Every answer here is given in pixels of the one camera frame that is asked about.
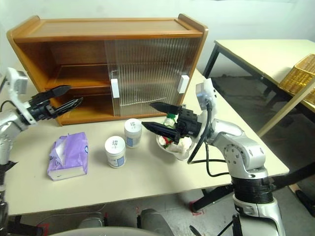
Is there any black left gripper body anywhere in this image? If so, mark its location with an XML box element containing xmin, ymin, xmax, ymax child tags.
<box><xmin>28</xmin><ymin>92</ymin><xmax>60</xmax><ymax>121</ymax></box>

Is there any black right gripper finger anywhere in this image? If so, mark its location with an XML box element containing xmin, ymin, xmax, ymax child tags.
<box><xmin>141</xmin><ymin>121</ymin><xmax>182</xmax><ymax>146</ymax></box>
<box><xmin>149</xmin><ymin>101</ymin><xmax>184</xmax><ymax>116</ymax></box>

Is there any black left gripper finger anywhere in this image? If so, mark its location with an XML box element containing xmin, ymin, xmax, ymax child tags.
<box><xmin>53</xmin><ymin>97</ymin><xmax>84</xmax><ymax>116</ymax></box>
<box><xmin>45</xmin><ymin>85</ymin><xmax>72</xmax><ymax>99</ymax></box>

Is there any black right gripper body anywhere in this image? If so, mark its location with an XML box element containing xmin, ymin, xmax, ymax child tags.
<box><xmin>175</xmin><ymin>105</ymin><xmax>204</xmax><ymax>138</ymax></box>

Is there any white plush toy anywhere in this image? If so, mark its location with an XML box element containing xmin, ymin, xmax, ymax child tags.
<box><xmin>158</xmin><ymin>114</ymin><xmax>192</xmax><ymax>153</ymax></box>

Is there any white bottle with blue label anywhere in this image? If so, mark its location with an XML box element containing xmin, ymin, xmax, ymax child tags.
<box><xmin>124</xmin><ymin>118</ymin><xmax>143</xmax><ymax>149</ymax></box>
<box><xmin>104</xmin><ymin>135</ymin><xmax>127</xmax><ymax>169</ymax></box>

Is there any ribbed clear sliding door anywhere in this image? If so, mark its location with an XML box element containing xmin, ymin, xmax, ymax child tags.
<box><xmin>108</xmin><ymin>38</ymin><xmax>200</xmax><ymax>116</ymax></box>
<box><xmin>104</xmin><ymin>39</ymin><xmax>195</xmax><ymax>117</ymax></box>

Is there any shiny round bowl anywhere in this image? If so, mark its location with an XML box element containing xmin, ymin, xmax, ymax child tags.
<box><xmin>156</xmin><ymin>134</ymin><xmax>197</xmax><ymax>162</ymax></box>

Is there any purple tissue pack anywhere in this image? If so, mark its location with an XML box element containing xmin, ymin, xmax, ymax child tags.
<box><xmin>46</xmin><ymin>132</ymin><xmax>90</xmax><ymax>182</ymax></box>

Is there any wooden cabinet with shelf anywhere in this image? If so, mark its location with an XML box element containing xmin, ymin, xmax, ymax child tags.
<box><xmin>6</xmin><ymin>13</ymin><xmax>209</xmax><ymax>126</ymax></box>

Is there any dark grey rounded shape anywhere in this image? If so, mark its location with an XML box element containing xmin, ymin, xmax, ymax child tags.
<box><xmin>136</xmin><ymin>208</ymin><xmax>174</xmax><ymax>236</ymax></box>

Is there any beige side table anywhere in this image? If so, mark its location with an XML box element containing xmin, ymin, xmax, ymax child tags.
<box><xmin>202</xmin><ymin>39</ymin><xmax>315</xmax><ymax>137</ymax></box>

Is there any pale wooden beam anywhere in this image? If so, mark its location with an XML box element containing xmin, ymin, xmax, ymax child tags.
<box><xmin>257</xmin><ymin>86</ymin><xmax>315</xmax><ymax>137</ymax></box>

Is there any silver robot torso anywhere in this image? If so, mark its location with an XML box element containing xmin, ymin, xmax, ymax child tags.
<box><xmin>48</xmin><ymin>226</ymin><xmax>170</xmax><ymax>236</ymax></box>

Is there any yellow wicker basket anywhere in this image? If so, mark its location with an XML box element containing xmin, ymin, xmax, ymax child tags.
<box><xmin>303</xmin><ymin>88</ymin><xmax>315</xmax><ymax>104</ymax></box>
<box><xmin>279</xmin><ymin>54</ymin><xmax>315</xmax><ymax>95</ymax></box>

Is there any black chair base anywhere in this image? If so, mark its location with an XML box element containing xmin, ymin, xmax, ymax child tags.
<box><xmin>295</xmin><ymin>189</ymin><xmax>315</xmax><ymax>217</ymax></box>

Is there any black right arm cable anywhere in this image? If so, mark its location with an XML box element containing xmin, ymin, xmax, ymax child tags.
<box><xmin>187</xmin><ymin>100</ymin><xmax>233</xmax><ymax>177</ymax></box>

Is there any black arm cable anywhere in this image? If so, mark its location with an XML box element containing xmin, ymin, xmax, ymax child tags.
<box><xmin>187</xmin><ymin>100</ymin><xmax>233</xmax><ymax>177</ymax></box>
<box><xmin>0</xmin><ymin>73</ymin><xmax>10</xmax><ymax>111</ymax></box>

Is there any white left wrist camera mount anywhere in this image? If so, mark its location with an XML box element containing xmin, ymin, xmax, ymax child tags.
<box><xmin>4</xmin><ymin>67</ymin><xmax>37</xmax><ymax>126</ymax></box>

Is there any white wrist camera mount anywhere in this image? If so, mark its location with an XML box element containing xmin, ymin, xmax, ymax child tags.
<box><xmin>195</xmin><ymin>78</ymin><xmax>218</xmax><ymax>146</ymax></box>
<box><xmin>4</xmin><ymin>67</ymin><xmax>37</xmax><ymax>126</ymax></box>

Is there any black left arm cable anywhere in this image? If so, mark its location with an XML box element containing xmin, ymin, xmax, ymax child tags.
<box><xmin>0</xmin><ymin>73</ymin><xmax>10</xmax><ymax>111</ymax></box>

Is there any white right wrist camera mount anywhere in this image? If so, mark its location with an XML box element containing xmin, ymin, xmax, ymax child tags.
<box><xmin>195</xmin><ymin>78</ymin><xmax>218</xmax><ymax>146</ymax></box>

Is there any black table frame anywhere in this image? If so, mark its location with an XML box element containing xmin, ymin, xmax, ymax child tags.
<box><xmin>190</xmin><ymin>157</ymin><xmax>315</xmax><ymax>213</ymax></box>

